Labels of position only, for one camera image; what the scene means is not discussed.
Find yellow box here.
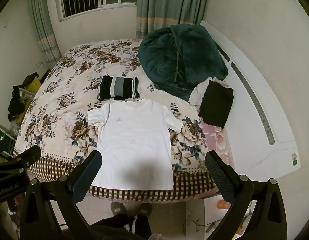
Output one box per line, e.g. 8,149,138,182
25,77,42,94

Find white t-shirt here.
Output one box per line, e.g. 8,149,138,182
88,99,183,191

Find white crumpled cloth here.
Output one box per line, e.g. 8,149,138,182
188,77,229,106

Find grey slipper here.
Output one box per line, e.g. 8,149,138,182
137,203,152,218
110,202,128,216

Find grey left slipper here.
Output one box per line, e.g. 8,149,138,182
110,202,128,216

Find green wire rack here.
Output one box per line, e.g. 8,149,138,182
0,126,16,156

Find floral bed cover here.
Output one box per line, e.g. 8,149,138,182
13,40,217,203

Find black clothes on pile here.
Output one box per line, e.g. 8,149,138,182
8,72,39,122

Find grey right slipper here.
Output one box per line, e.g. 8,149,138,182
137,203,152,218

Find pink floral pillow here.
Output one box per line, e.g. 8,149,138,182
200,118,235,168

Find wall power outlet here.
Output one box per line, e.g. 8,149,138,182
36,61,43,68

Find right grey-green curtain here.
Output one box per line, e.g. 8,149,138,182
136,0,207,39

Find left grey-green curtain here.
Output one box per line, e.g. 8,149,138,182
28,0,62,69

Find grey-green curtain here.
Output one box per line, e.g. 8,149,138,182
136,0,207,39
28,0,62,69

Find black grey striped folded garment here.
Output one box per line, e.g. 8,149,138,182
97,76,140,101

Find dark green plush blanket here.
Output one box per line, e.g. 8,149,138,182
138,24,228,101

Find white bed headboard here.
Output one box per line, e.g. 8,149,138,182
201,21,301,181

